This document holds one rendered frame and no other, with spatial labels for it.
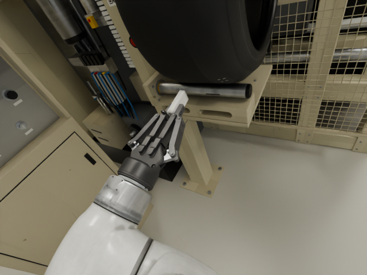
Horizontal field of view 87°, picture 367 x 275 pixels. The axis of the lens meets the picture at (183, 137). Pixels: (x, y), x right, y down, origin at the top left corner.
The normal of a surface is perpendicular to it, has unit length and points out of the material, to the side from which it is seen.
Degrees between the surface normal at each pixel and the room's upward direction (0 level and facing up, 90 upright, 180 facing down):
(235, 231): 0
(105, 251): 34
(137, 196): 64
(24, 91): 90
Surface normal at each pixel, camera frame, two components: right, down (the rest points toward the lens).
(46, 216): 0.84, 0.17
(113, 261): 0.22, -0.48
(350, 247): -0.29, -0.67
